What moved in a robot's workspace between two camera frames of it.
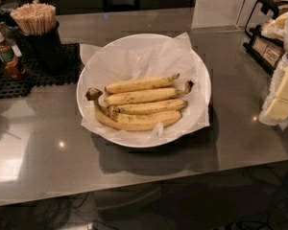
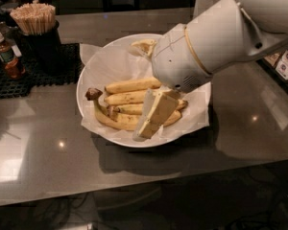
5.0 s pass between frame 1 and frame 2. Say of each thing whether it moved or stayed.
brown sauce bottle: stayed
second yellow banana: stayed
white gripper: moved
